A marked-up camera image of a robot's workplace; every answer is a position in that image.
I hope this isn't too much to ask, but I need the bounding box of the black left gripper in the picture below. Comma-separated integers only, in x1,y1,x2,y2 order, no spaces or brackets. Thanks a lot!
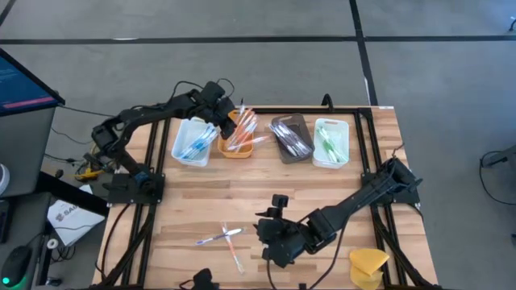
201,96,239,141

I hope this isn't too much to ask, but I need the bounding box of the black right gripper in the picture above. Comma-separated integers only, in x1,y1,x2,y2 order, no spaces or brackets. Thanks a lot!
254,193,314,270

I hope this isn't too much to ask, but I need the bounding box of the blue toothbrush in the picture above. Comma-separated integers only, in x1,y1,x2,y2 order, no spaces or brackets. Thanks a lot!
189,126,221,156
195,123,221,148
179,135,210,160
180,139,207,161
183,127,218,156

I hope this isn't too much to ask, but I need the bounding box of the white plastic bin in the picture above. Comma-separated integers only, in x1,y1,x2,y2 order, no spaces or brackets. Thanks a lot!
312,117,351,169
171,116,218,168

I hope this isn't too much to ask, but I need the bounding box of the orange plastic bin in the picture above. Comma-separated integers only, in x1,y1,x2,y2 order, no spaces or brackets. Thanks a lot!
216,110,256,160

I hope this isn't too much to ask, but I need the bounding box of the grey plastic bin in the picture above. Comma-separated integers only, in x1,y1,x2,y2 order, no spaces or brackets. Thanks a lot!
268,112,315,165

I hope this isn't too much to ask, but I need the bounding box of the yellow cloth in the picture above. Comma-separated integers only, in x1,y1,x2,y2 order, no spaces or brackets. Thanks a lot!
348,247,391,290

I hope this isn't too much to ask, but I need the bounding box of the black rounded object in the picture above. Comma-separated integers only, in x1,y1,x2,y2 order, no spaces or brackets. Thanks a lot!
179,267,221,290

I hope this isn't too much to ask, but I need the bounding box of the white printed booklet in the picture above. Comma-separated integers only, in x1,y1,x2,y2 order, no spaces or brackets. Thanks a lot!
47,199,106,247

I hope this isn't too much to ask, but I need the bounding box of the grey desk cabinet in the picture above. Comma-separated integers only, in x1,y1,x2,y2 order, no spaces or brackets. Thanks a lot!
0,106,56,198

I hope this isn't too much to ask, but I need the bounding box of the computer monitor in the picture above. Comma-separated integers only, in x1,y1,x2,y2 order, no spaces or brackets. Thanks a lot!
0,47,66,118

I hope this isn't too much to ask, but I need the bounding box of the grey chair leg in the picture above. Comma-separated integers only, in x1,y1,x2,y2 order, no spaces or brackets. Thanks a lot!
481,144,516,168

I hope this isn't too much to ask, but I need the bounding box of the white round device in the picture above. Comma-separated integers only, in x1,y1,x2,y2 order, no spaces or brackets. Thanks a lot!
0,163,10,197

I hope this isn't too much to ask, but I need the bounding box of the black keyboard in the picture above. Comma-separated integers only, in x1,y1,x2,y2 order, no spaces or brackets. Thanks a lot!
0,199,11,244

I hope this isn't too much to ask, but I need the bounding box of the black computer mouse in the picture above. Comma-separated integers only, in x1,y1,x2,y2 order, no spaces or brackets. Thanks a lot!
0,245,31,289

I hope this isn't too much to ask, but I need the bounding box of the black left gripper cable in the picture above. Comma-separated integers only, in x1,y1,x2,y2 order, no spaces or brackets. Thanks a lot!
166,77,237,106

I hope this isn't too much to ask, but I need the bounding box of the yellow cable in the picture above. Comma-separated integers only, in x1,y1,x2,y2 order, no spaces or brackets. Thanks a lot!
76,165,102,181

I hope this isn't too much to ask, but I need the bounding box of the thick black base cable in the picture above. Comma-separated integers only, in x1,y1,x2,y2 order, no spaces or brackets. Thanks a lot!
99,202,133,279

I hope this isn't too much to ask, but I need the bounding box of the black floor cable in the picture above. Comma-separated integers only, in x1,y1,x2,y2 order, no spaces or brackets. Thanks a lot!
478,149,516,206

